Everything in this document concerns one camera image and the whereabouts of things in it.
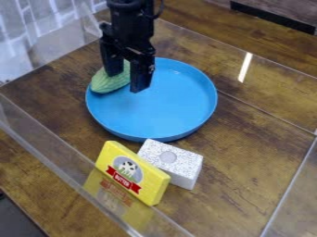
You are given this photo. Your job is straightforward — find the blue round tray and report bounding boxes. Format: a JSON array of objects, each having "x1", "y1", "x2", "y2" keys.
[{"x1": 85, "y1": 57, "x2": 218, "y2": 143}]

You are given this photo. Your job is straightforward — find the yellow butter box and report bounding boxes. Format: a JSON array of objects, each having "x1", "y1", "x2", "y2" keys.
[{"x1": 95, "y1": 141, "x2": 171, "y2": 206}]

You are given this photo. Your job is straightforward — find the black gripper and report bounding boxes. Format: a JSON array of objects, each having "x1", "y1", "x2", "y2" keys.
[{"x1": 99, "y1": 0, "x2": 156, "y2": 93}]

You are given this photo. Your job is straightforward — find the clear acrylic enclosure wall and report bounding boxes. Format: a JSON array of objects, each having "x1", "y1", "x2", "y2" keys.
[{"x1": 0, "y1": 21, "x2": 317, "y2": 237}]

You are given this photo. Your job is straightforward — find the white speckled block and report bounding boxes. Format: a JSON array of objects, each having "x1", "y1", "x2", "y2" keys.
[{"x1": 137, "y1": 139, "x2": 203, "y2": 190}]

